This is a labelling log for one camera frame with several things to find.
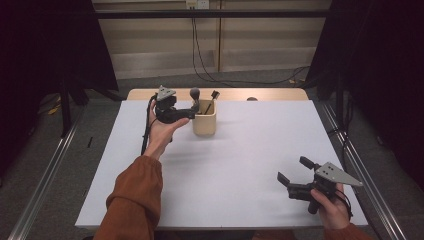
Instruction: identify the left hand-held gripper cable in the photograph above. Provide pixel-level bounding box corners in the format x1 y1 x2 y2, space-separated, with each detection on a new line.
140 94 159 156

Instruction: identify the beige square cup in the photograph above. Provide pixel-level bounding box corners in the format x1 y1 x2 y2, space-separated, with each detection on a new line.
192 98 218 137

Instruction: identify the hand-held gripper cable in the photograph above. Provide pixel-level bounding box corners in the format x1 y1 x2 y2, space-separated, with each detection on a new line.
334 191 354 221
140 94 159 156

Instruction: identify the black metal stand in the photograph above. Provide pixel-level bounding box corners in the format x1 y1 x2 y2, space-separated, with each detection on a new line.
59 74 124 138

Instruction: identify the black floor cable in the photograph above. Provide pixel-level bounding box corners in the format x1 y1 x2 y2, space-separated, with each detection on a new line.
191 16 311 86

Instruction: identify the thin black angled brush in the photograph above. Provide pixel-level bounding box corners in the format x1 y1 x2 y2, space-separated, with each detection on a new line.
203 89 221 116

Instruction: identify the person's right hand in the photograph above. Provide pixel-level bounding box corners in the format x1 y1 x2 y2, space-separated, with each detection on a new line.
309 183 352 231

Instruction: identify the metal floor rail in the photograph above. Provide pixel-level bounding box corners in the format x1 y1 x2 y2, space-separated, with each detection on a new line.
8 99 88 240
316 99 408 240

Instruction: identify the black curtain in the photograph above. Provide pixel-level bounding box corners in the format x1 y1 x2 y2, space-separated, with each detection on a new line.
0 0 119 178
304 0 424 193

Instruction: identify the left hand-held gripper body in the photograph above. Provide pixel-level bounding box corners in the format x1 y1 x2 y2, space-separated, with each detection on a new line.
154 85 178 124

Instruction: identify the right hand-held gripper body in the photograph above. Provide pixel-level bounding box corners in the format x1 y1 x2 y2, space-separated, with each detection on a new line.
307 161 364 215

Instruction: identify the black round makeup brush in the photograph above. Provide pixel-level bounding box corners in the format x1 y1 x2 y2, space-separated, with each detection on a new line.
189 87 202 115

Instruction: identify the right hand-held gripper cable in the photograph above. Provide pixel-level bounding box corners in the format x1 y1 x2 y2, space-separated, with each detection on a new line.
334 191 354 221

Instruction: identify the white table mat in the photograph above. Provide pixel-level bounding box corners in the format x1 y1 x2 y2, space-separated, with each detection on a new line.
74 99 369 231

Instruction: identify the black horizontal frame bar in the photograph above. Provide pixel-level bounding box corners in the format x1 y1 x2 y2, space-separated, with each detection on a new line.
94 9 331 19

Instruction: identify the white wall socket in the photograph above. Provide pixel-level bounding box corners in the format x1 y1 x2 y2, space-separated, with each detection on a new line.
185 0 210 10

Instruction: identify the person's left hand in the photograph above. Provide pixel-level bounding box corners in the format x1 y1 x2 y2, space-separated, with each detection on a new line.
143 99 191 161

